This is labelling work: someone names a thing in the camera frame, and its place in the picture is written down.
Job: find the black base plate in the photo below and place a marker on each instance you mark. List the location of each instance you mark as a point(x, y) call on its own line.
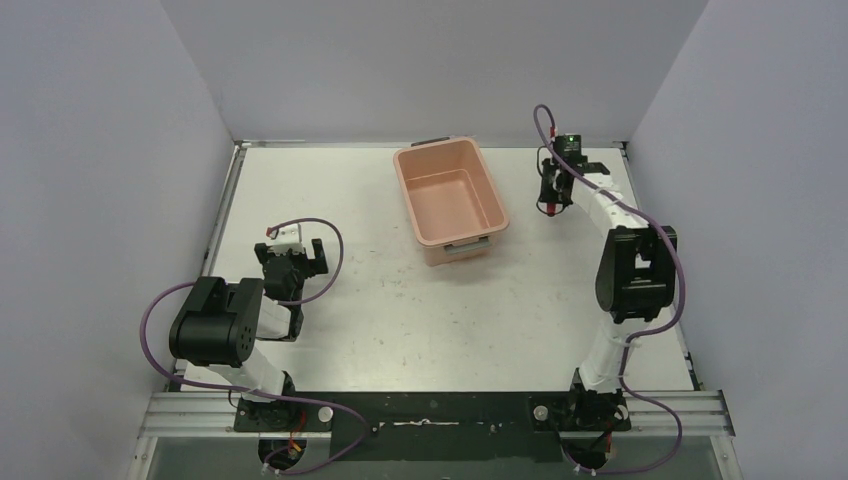
point(437, 426)

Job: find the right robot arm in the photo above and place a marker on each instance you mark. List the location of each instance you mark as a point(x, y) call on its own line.
point(635, 281)

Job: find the pink plastic bin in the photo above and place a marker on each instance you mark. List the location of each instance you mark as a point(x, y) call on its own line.
point(454, 206)

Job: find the aluminium rail frame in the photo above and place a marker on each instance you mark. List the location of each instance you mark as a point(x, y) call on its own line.
point(210, 415)

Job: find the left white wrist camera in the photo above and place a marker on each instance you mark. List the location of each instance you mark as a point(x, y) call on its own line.
point(286, 239)

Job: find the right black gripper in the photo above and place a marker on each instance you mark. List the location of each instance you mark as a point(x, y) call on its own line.
point(547, 195)

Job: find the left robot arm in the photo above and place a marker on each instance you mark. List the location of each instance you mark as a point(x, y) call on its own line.
point(220, 323)

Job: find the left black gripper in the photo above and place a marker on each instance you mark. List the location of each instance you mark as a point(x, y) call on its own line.
point(308, 263)

